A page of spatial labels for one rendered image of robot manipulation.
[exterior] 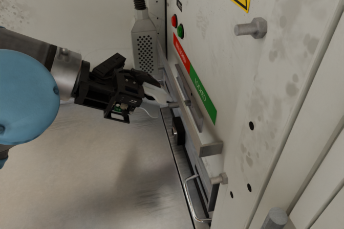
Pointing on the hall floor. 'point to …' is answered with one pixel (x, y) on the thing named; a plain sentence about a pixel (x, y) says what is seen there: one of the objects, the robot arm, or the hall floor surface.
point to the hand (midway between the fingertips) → (167, 99)
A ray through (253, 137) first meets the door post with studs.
